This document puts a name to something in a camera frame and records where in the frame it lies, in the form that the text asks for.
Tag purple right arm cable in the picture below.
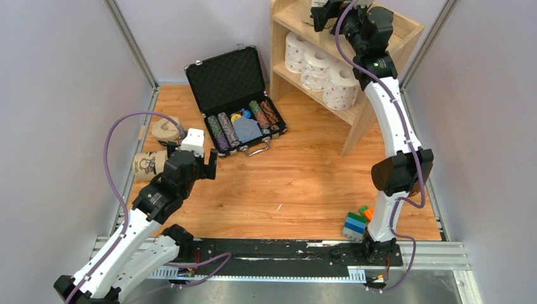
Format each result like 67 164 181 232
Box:
334 0 427 293

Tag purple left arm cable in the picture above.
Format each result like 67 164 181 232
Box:
63 111 233 304

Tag blue green block stack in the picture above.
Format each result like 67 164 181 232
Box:
341 212 367 242

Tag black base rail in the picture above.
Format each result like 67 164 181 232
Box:
174 238 403 277

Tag floral toilet roll three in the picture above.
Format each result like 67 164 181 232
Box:
284 31 312 74

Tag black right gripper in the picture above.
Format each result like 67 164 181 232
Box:
313 0 374 56

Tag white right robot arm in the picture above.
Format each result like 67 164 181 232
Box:
310 1 434 265

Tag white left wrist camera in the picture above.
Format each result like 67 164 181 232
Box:
179 128 205 157

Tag orange curved toy piece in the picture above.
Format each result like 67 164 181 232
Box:
358 206 374 222

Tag brown roll labelled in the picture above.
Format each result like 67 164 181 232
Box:
297 0 316 26

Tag black poker chip case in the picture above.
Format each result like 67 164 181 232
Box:
184 46 288 157

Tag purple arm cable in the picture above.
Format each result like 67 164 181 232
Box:
63 111 233 304
334 0 427 293

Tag floral toilet roll one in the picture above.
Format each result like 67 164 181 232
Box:
301 47 337 92

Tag floral toilet roll two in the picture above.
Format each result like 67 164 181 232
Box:
322 63 360 111

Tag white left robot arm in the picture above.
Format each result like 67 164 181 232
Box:
53 144 218 303

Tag wooden shelf unit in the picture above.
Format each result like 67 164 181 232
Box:
269 0 426 158

